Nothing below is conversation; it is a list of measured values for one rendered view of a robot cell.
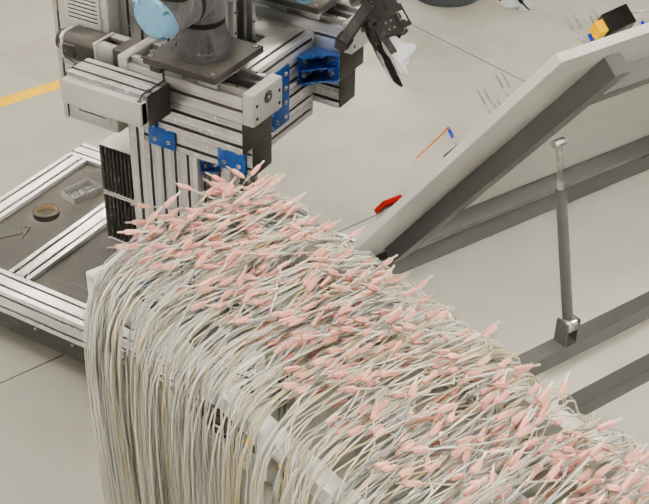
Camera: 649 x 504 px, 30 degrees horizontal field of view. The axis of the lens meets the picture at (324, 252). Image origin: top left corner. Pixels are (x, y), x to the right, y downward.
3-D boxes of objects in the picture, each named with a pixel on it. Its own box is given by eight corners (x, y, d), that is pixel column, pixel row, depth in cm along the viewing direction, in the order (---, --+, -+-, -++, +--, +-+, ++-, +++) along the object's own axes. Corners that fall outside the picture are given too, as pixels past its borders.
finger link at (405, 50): (428, 58, 254) (405, 26, 258) (403, 71, 253) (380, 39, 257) (427, 66, 257) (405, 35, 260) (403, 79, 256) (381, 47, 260)
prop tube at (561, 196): (557, 332, 248) (549, 189, 235) (567, 327, 249) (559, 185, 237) (569, 337, 245) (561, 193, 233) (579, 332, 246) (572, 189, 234)
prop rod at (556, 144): (555, 141, 230) (563, 282, 241) (566, 137, 231) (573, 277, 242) (549, 139, 231) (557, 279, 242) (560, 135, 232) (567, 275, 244)
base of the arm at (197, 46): (161, 54, 313) (159, 18, 307) (196, 33, 323) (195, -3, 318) (210, 69, 307) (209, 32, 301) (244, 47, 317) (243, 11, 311)
